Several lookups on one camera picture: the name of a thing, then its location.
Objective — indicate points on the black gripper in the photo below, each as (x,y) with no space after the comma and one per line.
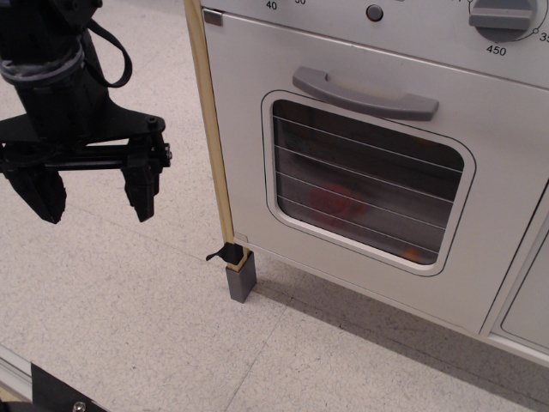
(112,138)

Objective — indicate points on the white oven door with window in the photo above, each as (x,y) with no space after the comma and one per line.
(369,171)

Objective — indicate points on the grey oven door handle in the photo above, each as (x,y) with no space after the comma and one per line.
(409,107)

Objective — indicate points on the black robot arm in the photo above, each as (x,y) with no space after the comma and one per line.
(48,56)

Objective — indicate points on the white toy oven cabinet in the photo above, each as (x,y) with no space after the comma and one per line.
(386,26)

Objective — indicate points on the black tape strip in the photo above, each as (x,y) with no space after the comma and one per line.
(230,253)

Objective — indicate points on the grey plastic foot cap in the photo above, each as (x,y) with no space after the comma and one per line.
(241,283)

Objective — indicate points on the metal upper door hinge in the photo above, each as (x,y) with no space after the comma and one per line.
(213,17)

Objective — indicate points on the red toy cup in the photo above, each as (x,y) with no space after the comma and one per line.
(333,204)

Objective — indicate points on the orange toy egg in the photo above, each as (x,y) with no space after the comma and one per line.
(412,254)

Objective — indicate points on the grey temperature knob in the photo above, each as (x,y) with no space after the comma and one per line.
(511,15)

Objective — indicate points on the white lower drawer front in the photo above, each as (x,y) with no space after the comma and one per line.
(518,319)

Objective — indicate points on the light wooden corner post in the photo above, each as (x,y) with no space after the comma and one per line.
(195,24)

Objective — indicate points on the aluminium frame rail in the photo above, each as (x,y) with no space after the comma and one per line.
(16,376)

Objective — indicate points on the black base plate with screw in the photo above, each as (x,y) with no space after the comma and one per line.
(52,394)

